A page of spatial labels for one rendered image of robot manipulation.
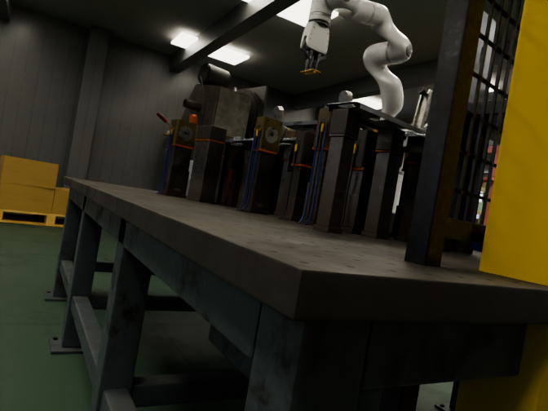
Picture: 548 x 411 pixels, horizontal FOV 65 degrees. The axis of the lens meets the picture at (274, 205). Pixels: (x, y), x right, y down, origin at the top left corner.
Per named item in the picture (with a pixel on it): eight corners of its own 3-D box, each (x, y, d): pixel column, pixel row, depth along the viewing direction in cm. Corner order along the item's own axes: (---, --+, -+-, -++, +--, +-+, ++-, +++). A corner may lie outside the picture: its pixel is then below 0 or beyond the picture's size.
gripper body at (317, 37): (322, 29, 168) (317, 58, 169) (302, 19, 162) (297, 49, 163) (335, 25, 162) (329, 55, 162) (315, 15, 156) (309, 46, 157)
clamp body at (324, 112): (290, 223, 127) (310, 106, 127) (318, 227, 135) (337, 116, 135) (306, 226, 122) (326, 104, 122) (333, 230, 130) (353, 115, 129)
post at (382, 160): (360, 235, 114) (378, 126, 114) (372, 236, 117) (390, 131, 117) (375, 238, 110) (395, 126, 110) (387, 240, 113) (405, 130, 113)
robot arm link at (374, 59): (401, 153, 203) (373, 152, 214) (415, 144, 209) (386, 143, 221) (386, 43, 184) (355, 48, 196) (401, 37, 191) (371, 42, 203)
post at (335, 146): (312, 228, 102) (333, 108, 102) (326, 231, 105) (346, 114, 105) (327, 232, 98) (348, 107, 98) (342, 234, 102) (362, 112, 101)
